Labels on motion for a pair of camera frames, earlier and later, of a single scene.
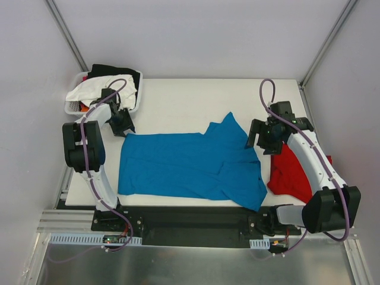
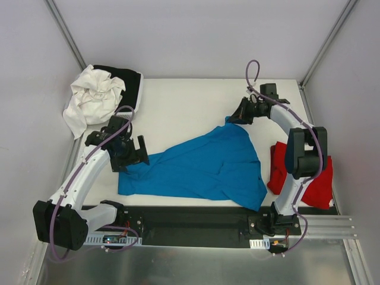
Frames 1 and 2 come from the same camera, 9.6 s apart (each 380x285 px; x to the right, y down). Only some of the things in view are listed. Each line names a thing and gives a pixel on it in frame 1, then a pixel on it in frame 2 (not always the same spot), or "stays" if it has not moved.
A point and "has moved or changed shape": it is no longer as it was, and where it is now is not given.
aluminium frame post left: (53, 7) stays
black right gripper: (262, 136) → (244, 110)
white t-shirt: (91, 89) has moved or changed shape
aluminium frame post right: (326, 43) stays
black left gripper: (122, 127) → (136, 151)
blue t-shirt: (219, 163) stays
